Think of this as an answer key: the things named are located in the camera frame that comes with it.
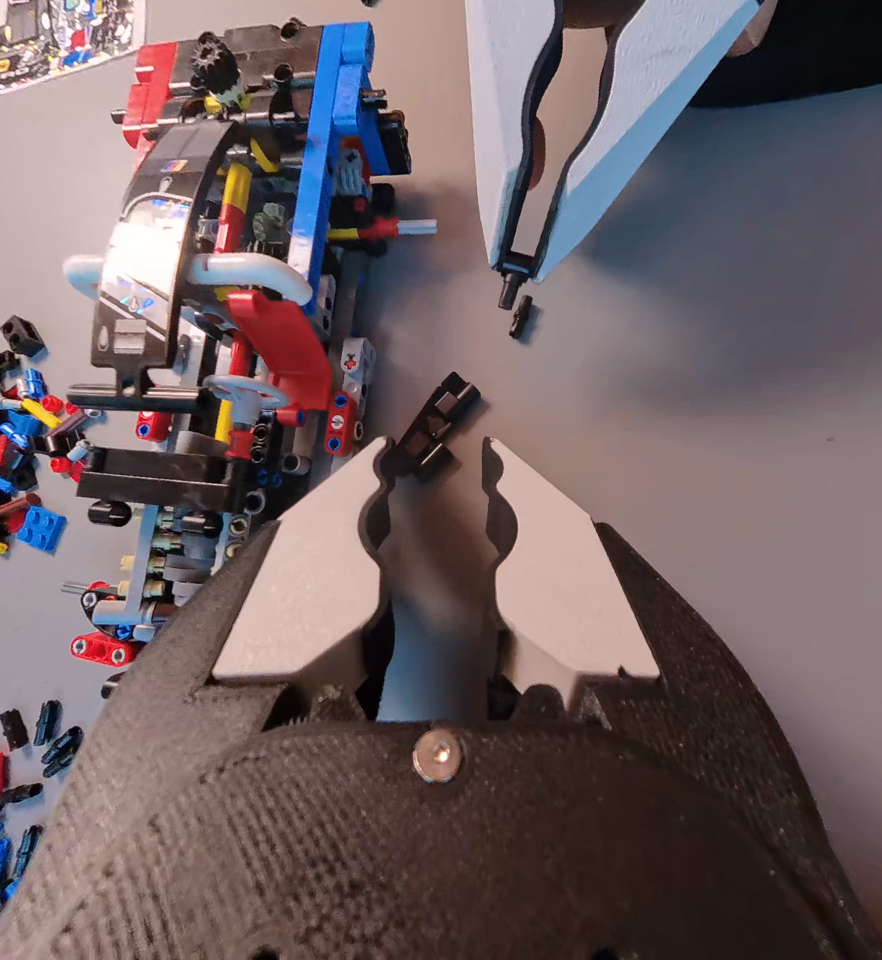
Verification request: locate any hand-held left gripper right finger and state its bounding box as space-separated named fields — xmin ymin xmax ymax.
xmin=480 ymin=435 xmax=662 ymax=712

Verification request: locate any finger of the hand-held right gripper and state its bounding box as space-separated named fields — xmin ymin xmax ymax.
xmin=529 ymin=0 xmax=763 ymax=286
xmin=463 ymin=0 xmax=565 ymax=271

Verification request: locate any person's right hand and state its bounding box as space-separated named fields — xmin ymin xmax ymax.
xmin=724 ymin=0 xmax=781 ymax=60

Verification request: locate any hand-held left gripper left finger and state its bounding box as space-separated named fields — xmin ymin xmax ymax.
xmin=210 ymin=435 xmax=397 ymax=699

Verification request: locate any black lego subassembly red pin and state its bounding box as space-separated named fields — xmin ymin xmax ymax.
xmin=396 ymin=371 xmax=481 ymax=483

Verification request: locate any black wrist rest pad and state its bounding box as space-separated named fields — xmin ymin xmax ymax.
xmin=692 ymin=0 xmax=882 ymax=110

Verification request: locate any black lego brick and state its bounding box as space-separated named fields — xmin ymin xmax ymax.
xmin=0 ymin=315 xmax=48 ymax=359

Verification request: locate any holographic sticker sheet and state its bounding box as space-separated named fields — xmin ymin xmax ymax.
xmin=0 ymin=0 xmax=148 ymax=105

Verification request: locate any pile of blue black pins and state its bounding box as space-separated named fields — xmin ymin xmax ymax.
xmin=0 ymin=697 xmax=85 ymax=939

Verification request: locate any partly built lego car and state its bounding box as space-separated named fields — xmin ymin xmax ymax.
xmin=62 ymin=21 xmax=442 ymax=669

